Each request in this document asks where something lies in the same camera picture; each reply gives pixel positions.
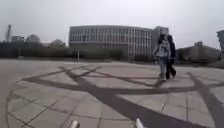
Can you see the large grey curved building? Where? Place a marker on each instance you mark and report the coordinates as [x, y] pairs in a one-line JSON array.
[[110, 36]]

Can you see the person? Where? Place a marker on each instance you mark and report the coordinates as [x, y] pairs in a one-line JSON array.
[[172, 50], [162, 50]]

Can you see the robot's own part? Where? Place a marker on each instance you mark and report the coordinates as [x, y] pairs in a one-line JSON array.
[[139, 123], [75, 124]]

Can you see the row of trees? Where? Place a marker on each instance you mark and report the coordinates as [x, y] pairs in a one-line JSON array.
[[33, 51]]

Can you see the grey paved plaza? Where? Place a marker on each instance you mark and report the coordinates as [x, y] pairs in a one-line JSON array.
[[43, 110]]

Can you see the low grey building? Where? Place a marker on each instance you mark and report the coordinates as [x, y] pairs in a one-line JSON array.
[[198, 52]]

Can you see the tall distant tower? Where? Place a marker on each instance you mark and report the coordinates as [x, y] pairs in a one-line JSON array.
[[8, 32]]

